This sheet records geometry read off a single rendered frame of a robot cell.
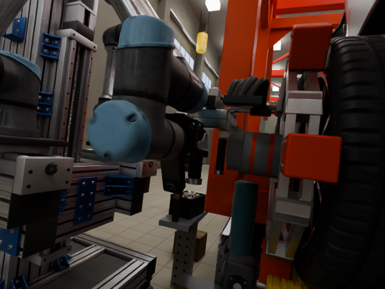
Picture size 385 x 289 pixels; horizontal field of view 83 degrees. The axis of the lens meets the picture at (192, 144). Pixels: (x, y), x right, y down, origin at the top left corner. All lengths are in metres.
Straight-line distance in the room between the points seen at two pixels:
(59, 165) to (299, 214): 0.61
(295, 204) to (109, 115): 0.37
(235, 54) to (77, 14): 0.73
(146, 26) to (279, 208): 0.38
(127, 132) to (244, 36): 1.08
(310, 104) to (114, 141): 0.36
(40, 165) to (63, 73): 0.46
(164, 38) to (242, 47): 0.95
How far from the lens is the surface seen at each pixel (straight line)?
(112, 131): 0.26
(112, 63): 1.31
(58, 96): 1.01
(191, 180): 0.57
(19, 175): 0.67
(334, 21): 3.61
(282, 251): 0.65
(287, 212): 0.47
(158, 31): 0.31
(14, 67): 0.81
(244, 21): 1.31
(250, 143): 0.67
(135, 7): 0.53
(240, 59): 1.22
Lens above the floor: 0.84
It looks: 1 degrees up
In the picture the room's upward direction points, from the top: 7 degrees clockwise
